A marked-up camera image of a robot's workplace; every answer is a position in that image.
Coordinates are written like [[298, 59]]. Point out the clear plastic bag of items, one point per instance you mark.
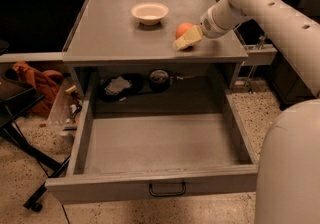
[[64, 114]]

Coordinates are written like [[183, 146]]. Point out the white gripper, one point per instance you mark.
[[210, 25]]

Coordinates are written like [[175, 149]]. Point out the black tape roll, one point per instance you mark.
[[159, 80]]

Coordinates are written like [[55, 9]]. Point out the white paper bowl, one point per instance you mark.
[[149, 13]]

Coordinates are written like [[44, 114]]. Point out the grey side shelf bracket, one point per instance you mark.
[[260, 57]]

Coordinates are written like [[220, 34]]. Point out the black drawer handle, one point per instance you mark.
[[167, 189]]

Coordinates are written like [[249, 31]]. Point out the orange cloth bag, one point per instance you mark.
[[46, 82]]

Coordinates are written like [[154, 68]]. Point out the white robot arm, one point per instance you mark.
[[288, 181]]

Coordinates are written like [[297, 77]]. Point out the black pouch with paper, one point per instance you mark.
[[120, 87]]

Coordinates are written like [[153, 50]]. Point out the orange fruit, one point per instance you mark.
[[182, 28]]

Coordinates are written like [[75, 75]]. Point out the grey metal cabinet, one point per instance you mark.
[[109, 41]]

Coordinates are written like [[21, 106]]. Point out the grey open top drawer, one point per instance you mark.
[[115, 159]]

